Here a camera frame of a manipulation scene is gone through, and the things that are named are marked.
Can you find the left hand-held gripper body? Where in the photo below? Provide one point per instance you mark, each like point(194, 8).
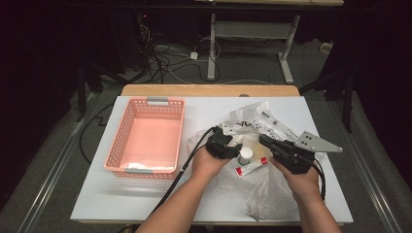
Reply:
point(218, 144)

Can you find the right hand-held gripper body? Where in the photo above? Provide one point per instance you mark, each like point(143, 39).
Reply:
point(293, 157)

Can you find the red-capped white tube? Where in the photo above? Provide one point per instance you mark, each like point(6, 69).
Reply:
point(252, 167)

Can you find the clear plastic bag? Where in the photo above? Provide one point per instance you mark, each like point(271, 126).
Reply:
point(272, 197)

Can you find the pink plastic basket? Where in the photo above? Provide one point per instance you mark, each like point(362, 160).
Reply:
point(142, 129)

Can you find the person's left hand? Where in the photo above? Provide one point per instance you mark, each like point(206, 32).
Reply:
point(207, 166)

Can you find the person's right hand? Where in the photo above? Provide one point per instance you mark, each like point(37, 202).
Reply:
point(299, 186)

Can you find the white table mat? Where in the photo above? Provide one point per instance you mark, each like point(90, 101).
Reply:
point(210, 110)

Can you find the black metal stand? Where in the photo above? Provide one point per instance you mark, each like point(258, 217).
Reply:
point(81, 93)
point(348, 100)

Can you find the white power adapter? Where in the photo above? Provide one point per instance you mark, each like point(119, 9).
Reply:
point(194, 55)

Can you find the metal floor rail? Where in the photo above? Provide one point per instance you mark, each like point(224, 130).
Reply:
point(372, 187)
point(51, 181)

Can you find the white desk frame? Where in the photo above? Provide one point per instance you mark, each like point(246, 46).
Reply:
point(252, 29)

